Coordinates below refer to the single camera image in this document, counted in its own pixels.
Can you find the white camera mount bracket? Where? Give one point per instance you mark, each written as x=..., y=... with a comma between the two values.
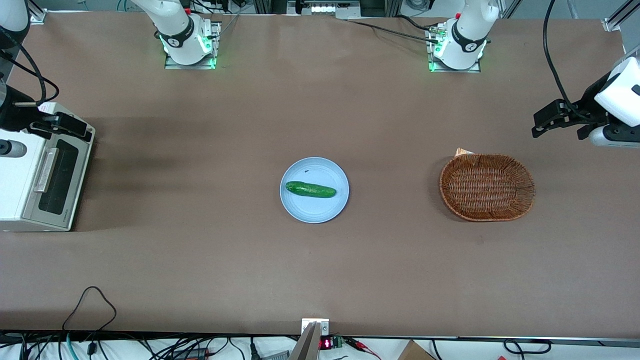
x=324, y=327

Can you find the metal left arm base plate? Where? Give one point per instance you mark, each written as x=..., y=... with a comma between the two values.
x=430, y=50

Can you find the brown oval wicker basket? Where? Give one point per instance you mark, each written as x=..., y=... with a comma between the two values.
x=487, y=187

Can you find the toaster oven glass door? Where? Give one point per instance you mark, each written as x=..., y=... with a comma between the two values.
x=62, y=175

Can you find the green cucumber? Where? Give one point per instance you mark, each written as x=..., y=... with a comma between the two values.
x=310, y=189

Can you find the brown cardboard box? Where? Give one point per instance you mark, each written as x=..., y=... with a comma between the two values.
x=415, y=351

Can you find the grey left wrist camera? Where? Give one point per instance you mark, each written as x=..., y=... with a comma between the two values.
x=612, y=136

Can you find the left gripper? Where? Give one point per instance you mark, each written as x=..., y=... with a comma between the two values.
x=588, y=106

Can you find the aluminium frame profile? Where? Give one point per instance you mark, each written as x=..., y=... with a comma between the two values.
x=617, y=19
x=37, y=15

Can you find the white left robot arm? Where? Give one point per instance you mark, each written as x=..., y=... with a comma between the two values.
x=467, y=30

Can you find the red digit display module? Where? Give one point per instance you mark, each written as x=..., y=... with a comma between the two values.
x=326, y=343

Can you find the small beige paper tag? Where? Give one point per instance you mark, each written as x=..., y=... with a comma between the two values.
x=462, y=151

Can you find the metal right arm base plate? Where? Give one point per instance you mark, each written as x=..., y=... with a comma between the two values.
x=216, y=45

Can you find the light blue round plate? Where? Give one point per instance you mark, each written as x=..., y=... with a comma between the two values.
x=320, y=210

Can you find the white toaster oven body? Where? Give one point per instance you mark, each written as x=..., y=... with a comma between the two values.
x=10, y=190

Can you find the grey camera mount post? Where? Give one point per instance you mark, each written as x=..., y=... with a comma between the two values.
x=306, y=345

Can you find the red white oven sticker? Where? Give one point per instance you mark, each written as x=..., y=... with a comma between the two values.
x=45, y=107

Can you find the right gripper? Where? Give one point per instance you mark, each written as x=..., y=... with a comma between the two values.
x=14, y=118

